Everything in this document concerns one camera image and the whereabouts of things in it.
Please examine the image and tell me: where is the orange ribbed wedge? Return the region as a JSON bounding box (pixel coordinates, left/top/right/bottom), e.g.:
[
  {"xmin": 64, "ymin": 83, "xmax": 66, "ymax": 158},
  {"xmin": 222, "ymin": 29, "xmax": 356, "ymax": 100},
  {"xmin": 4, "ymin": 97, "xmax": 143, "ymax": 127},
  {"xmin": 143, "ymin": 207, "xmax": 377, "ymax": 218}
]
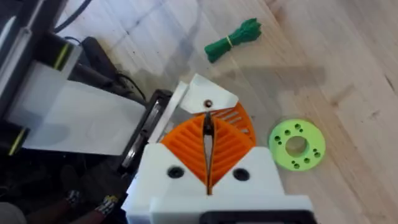
[{"xmin": 198, "ymin": 101, "xmax": 257, "ymax": 147}]

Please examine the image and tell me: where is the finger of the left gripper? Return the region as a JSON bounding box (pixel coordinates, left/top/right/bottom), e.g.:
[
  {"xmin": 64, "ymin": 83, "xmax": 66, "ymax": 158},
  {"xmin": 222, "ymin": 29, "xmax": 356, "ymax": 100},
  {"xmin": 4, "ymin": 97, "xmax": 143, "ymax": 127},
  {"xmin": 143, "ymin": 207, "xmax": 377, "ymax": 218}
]
[{"xmin": 179, "ymin": 73, "xmax": 239, "ymax": 115}]

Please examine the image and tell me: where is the green toy vegetable bundle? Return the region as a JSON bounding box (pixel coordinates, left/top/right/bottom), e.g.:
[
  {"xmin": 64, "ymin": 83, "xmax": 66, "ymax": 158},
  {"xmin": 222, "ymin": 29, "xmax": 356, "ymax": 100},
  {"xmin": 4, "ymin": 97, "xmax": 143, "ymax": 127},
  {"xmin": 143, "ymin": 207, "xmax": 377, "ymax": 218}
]
[{"xmin": 204, "ymin": 17, "xmax": 262, "ymax": 63}]

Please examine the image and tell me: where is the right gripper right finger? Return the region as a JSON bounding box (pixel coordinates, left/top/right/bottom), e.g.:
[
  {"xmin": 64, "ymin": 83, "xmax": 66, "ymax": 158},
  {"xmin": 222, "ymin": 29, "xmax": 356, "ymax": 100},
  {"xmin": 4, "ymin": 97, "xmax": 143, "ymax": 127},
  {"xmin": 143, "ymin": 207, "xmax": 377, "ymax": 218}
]
[{"xmin": 207, "ymin": 113, "xmax": 285, "ymax": 197}]

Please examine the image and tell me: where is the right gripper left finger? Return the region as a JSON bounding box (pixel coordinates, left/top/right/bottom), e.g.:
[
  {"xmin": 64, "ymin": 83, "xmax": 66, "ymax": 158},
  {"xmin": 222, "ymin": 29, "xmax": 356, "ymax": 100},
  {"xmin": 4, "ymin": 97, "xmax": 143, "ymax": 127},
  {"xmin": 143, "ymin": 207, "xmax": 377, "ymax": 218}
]
[{"xmin": 129, "ymin": 113, "xmax": 208, "ymax": 200}]

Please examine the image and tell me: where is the black upright wrist plate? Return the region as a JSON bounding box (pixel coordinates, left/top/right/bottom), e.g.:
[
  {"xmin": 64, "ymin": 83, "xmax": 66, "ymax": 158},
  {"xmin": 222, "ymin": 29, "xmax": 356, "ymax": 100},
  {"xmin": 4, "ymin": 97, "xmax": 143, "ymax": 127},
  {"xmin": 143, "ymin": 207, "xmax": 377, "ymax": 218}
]
[{"xmin": 119, "ymin": 89, "xmax": 174, "ymax": 174}]

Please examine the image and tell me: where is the black cable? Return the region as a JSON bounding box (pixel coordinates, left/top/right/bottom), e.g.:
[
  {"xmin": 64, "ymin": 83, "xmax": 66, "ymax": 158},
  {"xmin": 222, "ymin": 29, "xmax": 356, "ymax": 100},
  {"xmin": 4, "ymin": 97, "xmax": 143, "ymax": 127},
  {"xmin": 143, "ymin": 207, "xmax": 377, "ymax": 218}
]
[{"xmin": 53, "ymin": 0, "xmax": 93, "ymax": 34}]

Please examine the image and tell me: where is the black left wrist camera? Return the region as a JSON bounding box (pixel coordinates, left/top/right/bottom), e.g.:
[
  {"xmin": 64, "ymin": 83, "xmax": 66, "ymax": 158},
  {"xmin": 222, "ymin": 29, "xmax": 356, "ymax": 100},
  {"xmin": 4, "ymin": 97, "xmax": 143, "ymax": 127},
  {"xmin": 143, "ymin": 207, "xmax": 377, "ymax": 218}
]
[{"xmin": 69, "ymin": 36, "xmax": 132, "ymax": 95}]

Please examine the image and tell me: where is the green disc with holes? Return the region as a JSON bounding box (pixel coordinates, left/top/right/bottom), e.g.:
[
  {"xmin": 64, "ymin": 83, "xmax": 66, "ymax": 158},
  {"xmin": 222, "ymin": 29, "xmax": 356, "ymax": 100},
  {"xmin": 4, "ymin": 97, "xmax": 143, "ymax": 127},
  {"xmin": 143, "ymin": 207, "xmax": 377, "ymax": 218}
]
[{"xmin": 267, "ymin": 118, "xmax": 326, "ymax": 172}]

